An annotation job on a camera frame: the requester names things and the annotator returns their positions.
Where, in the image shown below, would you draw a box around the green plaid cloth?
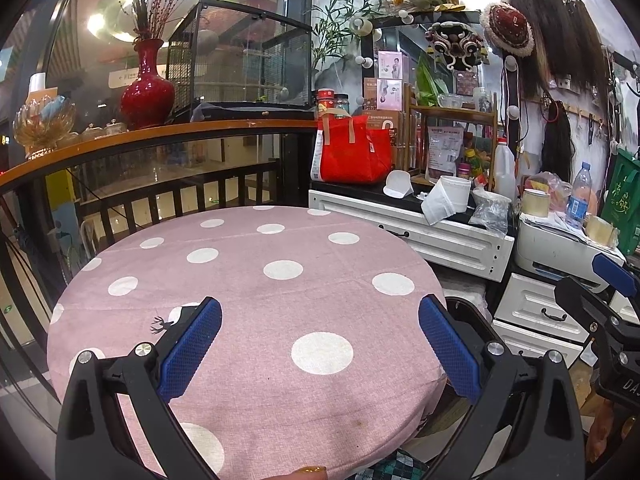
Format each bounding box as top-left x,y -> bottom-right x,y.
349,448 -> 432,480

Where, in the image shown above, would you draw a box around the wooden shelf rack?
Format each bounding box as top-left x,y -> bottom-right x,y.
404,82 -> 499,187

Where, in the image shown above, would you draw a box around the white pink product box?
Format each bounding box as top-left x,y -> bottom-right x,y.
377,79 -> 407,110

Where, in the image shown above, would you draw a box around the toilet paper roll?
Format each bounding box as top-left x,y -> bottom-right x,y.
420,175 -> 472,226

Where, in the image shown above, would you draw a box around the orange cardboard box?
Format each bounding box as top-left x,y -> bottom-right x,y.
27,87 -> 61,107

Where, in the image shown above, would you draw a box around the green bamboo plant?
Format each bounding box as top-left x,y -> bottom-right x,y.
312,0 -> 407,72

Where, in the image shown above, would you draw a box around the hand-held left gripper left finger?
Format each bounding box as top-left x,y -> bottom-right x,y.
55,296 -> 236,480

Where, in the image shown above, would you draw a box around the white labelled pouch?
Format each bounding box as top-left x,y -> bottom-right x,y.
426,125 -> 464,179

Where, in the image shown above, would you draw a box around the pink plastic bag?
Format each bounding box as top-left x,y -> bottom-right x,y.
532,170 -> 574,212

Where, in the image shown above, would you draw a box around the brown cardboard box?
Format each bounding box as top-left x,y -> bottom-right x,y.
362,108 -> 401,172

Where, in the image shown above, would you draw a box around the white fluffy cloth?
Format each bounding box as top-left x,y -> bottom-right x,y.
442,279 -> 494,312

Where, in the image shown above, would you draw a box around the pink polka dot tablecloth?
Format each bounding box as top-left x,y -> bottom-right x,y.
46,204 -> 449,480

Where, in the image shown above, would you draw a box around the white low drawer unit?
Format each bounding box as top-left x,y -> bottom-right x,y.
492,272 -> 597,369

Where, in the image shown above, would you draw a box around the red canister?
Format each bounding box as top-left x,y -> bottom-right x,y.
316,88 -> 337,119

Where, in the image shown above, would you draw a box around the yellow board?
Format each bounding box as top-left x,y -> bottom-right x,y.
47,169 -> 76,209

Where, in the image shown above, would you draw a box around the ornate white black headdress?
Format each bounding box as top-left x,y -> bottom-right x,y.
424,22 -> 489,72

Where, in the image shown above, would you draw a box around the brown hair extensions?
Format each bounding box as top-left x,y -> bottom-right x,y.
507,0 -> 602,102

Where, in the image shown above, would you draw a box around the yellow green bottle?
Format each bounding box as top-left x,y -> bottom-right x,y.
467,147 -> 489,177

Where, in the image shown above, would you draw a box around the beige tape roll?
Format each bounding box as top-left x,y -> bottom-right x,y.
521,188 -> 551,219

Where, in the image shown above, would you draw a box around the red fringed round hat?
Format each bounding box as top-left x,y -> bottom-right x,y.
479,2 -> 534,59

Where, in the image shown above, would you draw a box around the glass terrarium cage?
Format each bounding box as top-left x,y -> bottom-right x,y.
166,0 -> 314,122

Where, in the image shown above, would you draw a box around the white plastic jug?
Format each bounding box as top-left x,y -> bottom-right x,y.
492,135 -> 517,202

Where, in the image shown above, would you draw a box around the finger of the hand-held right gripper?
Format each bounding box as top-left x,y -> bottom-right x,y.
591,253 -> 639,299
554,276 -> 609,334

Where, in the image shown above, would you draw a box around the green tote bag gold print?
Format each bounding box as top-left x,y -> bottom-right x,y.
599,147 -> 640,257

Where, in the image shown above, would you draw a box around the person's right hand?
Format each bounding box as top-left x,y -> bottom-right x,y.
585,404 -> 640,465

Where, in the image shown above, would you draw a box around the golden lotus ornament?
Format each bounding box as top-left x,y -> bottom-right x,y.
12,94 -> 77,159

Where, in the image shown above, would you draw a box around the white printer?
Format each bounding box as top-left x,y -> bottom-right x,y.
514,212 -> 627,289

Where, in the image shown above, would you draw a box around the red tote bag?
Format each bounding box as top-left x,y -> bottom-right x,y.
310,113 -> 394,185

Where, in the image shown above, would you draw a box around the green leaf bundle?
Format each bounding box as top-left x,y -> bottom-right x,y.
414,54 -> 444,107

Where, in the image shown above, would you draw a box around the water bottle blue label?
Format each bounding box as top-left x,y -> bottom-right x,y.
564,161 -> 594,232

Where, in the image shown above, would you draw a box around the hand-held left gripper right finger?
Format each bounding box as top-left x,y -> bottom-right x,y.
417,294 -> 587,480

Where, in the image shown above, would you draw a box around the wooden ledge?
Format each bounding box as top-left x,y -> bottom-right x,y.
0,118 -> 322,197

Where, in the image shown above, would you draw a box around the vanity mirror with bulbs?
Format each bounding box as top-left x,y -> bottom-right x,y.
349,9 -> 522,127

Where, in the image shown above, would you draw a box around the black slatted railing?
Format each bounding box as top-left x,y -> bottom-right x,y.
79,159 -> 282,257

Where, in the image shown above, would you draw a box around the clear plastic bag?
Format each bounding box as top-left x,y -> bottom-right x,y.
468,188 -> 512,239

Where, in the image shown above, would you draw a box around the red ceramic vase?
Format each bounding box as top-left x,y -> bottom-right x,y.
119,38 -> 176,131

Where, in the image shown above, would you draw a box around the printed glass mug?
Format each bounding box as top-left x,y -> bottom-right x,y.
472,86 -> 494,114

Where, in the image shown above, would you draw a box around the white dome lid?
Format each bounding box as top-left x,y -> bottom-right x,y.
383,169 -> 415,197

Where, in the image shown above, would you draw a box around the white drawer cabinet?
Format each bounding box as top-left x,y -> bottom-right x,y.
307,188 -> 516,284

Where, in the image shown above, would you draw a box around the black hanging wig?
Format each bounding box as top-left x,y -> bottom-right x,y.
542,102 -> 573,184

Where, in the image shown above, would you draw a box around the dried branch bouquet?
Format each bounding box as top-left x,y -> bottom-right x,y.
119,0 -> 194,44

